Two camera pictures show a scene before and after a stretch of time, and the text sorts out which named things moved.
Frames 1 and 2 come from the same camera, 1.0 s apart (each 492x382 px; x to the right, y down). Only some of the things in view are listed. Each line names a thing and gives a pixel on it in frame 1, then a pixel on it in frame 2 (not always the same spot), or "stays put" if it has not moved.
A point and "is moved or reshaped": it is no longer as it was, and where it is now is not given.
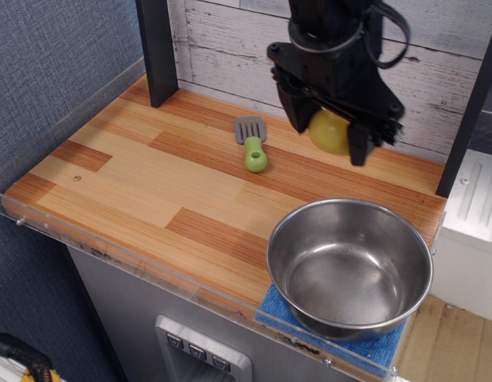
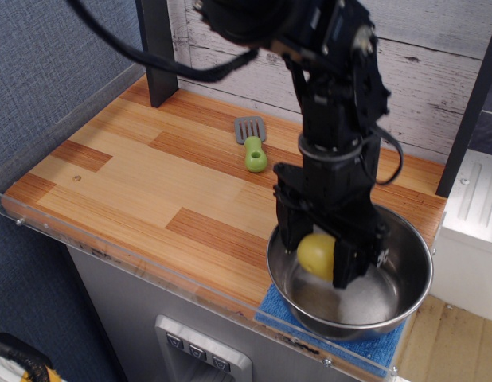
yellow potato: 330,131 is moved or reshaped
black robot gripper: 333,64 → 334,191
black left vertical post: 156,29 stays put
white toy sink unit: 466,259 stays put
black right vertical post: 465,130 stays put
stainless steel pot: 348,268 stays put
